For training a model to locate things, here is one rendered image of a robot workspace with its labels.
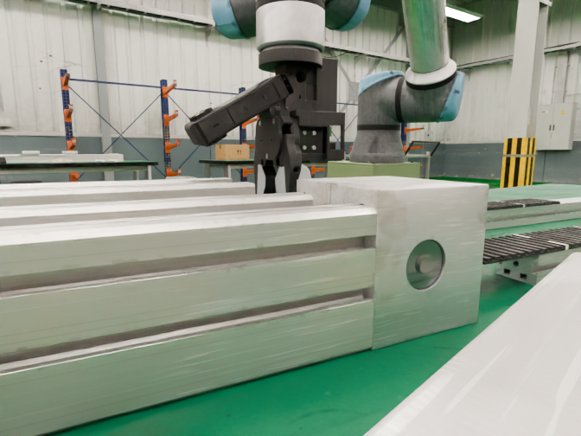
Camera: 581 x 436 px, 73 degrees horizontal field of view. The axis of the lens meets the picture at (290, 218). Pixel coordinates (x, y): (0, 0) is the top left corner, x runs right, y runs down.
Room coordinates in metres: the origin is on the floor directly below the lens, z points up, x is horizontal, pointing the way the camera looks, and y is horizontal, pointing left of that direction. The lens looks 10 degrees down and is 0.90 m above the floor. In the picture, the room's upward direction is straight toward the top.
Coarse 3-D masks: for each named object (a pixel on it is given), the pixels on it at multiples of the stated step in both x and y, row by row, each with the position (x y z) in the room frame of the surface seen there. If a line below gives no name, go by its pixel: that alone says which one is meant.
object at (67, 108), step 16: (64, 80) 6.29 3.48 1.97; (80, 80) 6.73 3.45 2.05; (96, 80) 6.86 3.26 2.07; (160, 80) 7.51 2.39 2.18; (64, 96) 6.55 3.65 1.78; (64, 112) 6.53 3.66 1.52; (96, 112) 6.85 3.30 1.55; (176, 112) 6.95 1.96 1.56; (240, 128) 8.41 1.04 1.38; (176, 144) 6.94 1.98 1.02; (240, 176) 8.40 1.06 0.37
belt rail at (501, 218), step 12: (564, 204) 0.66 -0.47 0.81; (576, 204) 0.68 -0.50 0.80; (492, 216) 0.58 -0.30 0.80; (504, 216) 0.60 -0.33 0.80; (516, 216) 0.62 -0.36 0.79; (528, 216) 0.63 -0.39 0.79; (540, 216) 0.63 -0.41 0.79; (552, 216) 0.65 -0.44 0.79; (564, 216) 0.66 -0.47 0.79; (576, 216) 0.68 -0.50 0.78; (492, 228) 0.58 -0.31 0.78
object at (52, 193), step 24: (0, 192) 0.30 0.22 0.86; (24, 192) 0.30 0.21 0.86; (48, 192) 0.31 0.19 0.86; (72, 192) 0.32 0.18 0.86; (96, 192) 0.32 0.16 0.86; (120, 192) 0.33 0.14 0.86; (144, 192) 0.34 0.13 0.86; (168, 192) 0.35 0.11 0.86; (192, 192) 0.36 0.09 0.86; (216, 192) 0.37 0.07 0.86; (240, 192) 0.38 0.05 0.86
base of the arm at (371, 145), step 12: (360, 132) 1.07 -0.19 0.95; (372, 132) 1.04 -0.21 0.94; (384, 132) 1.04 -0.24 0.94; (396, 132) 1.05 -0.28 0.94; (360, 144) 1.06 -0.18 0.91; (372, 144) 1.03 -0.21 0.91; (384, 144) 1.03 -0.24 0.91; (396, 144) 1.04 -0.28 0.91; (360, 156) 1.04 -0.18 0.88; (372, 156) 1.03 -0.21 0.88; (384, 156) 1.02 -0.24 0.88; (396, 156) 1.03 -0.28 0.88
